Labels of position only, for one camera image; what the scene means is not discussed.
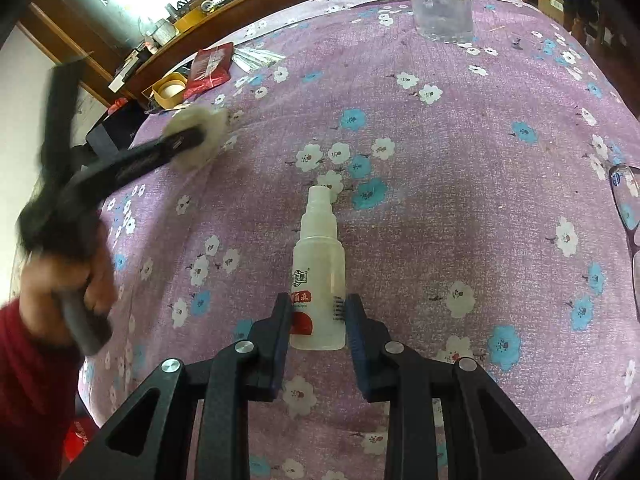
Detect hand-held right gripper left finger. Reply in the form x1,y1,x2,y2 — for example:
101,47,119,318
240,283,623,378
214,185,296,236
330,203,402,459
60,292,293,480

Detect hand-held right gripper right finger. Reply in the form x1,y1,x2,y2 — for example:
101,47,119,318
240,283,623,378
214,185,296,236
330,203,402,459
346,292,576,480

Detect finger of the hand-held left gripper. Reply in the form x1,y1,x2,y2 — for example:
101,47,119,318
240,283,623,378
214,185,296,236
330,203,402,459
95,122,207,197

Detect white tissue wad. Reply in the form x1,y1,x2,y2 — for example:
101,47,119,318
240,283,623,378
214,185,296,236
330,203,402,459
165,105,231,166

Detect white spray bottle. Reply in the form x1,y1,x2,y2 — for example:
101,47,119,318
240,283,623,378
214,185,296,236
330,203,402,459
289,185,347,352

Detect person's left hand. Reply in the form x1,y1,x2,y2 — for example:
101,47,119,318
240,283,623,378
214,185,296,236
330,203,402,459
20,220,121,347

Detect black box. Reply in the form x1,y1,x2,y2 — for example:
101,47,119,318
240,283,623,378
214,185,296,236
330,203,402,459
85,102,151,158

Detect yellow tape roll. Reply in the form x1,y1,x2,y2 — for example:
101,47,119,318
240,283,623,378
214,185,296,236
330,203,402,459
150,72,190,110

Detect red foil packet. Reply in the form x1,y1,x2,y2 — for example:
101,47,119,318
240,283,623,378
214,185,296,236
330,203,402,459
184,42,235,101

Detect clear wrapped sticks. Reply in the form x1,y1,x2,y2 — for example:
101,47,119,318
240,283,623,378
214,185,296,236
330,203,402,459
231,46,287,72

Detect wooden cabinet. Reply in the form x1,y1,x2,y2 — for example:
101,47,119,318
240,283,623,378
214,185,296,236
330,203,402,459
30,0,396,111

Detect purple floral tablecloth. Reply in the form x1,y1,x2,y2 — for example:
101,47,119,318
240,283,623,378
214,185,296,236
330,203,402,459
80,0,640,480

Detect eyeglasses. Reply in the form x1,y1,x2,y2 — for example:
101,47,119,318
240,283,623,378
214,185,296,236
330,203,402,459
609,162,640,321

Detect clear glass measuring cup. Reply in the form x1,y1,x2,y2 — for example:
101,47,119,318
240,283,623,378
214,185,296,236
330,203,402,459
398,0,475,45

